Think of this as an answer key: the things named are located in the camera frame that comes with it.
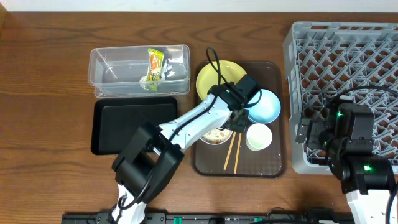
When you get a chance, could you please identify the wooden chopstick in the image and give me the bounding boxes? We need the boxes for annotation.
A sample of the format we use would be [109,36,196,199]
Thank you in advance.
[234,133,242,174]
[223,132,236,170]

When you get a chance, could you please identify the white cup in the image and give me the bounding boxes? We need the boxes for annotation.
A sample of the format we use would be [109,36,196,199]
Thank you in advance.
[246,123,273,151]

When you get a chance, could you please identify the white bowl with food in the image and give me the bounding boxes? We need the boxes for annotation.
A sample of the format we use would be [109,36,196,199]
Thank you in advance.
[200,129,233,145]

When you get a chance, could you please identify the light blue bowl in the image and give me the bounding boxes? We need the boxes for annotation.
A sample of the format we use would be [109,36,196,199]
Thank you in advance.
[246,89,281,124]

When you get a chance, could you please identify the yellow plate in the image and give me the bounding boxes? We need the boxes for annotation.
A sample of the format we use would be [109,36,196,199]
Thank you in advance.
[196,60,246,100]

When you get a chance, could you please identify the green orange snack wrapper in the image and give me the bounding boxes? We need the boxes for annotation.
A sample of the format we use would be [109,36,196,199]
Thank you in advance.
[146,48,164,91]

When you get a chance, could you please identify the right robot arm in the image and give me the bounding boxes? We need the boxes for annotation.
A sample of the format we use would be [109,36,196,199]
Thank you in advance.
[295,101,397,223]

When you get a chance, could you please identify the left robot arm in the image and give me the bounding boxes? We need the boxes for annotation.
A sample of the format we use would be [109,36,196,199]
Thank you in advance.
[111,75,260,223]

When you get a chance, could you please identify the grey dishwasher rack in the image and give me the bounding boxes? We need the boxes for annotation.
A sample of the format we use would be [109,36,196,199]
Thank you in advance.
[283,22,397,175]

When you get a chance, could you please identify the clear plastic waste bin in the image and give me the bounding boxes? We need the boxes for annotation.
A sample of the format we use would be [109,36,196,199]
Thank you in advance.
[88,44,190,98]

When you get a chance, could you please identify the brown serving tray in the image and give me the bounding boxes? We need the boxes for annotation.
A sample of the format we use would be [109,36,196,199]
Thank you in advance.
[192,61,287,178]

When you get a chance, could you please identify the black plastic tray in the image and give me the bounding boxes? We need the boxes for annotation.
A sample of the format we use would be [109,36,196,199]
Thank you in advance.
[91,96,178,155]

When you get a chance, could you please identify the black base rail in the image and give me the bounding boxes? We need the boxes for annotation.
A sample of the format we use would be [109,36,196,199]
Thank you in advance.
[61,212,354,224]

